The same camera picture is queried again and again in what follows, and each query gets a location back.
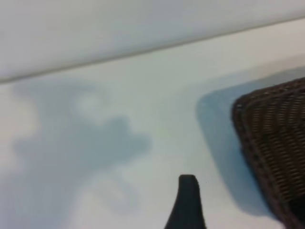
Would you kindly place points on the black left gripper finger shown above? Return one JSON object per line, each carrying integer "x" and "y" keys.
{"x": 188, "y": 205}

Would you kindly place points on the dark brown wicker basket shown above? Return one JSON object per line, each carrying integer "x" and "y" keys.
{"x": 274, "y": 131}

